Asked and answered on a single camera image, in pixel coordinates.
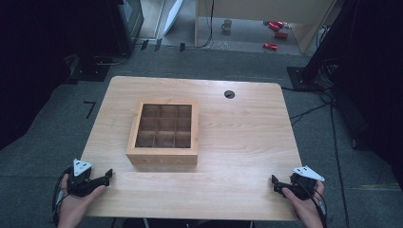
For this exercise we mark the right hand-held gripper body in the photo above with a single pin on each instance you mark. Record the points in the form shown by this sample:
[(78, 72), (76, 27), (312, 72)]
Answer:
[(303, 186)]

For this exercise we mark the person's right hand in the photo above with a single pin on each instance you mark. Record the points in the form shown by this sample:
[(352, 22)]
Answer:
[(305, 212)]

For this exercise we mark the black table grommet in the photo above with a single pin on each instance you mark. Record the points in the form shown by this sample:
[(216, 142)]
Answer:
[(229, 94)]

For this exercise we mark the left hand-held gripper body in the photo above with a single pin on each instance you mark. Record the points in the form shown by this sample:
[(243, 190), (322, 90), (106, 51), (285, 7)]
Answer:
[(80, 185)]

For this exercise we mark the white board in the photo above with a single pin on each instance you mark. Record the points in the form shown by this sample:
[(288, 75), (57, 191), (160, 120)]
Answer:
[(172, 15)]

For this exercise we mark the red can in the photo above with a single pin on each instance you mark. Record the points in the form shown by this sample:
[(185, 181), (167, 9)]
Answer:
[(275, 25), (281, 35), (270, 46)]

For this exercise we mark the black tape strip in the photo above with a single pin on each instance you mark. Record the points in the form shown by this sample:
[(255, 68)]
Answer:
[(144, 44), (182, 47)]

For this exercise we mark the person's left hand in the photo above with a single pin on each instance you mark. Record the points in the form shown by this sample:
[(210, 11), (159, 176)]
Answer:
[(74, 209)]

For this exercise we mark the grey mug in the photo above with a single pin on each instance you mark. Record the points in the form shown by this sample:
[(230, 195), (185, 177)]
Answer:
[(226, 25)]

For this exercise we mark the black stand base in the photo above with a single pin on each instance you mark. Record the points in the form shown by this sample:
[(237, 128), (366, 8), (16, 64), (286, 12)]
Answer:
[(301, 79), (90, 71)]

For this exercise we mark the wooden compartment box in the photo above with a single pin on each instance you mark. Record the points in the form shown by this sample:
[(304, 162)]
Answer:
[(163, 152)]

